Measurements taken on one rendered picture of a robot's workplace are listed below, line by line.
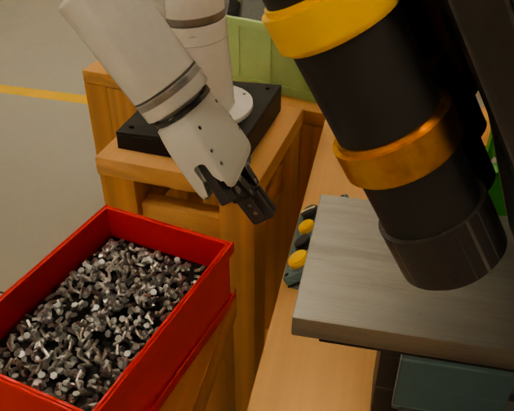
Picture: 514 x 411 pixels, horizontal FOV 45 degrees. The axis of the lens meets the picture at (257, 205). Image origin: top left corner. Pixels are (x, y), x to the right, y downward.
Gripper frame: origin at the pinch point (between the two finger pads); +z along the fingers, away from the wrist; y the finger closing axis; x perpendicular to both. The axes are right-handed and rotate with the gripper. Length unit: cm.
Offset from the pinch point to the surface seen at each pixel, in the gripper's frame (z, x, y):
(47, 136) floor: 3, -172, -173
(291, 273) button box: 10.0, -1.0, 1.6
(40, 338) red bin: -3.1, -26.4, 15.5
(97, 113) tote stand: -8, -70, -80
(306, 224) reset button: 8.8, 0.5, -6.6
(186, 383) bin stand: 13.2, -17.4, 11.9
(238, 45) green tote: -3, -24, -80
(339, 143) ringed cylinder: -20, 29, 42
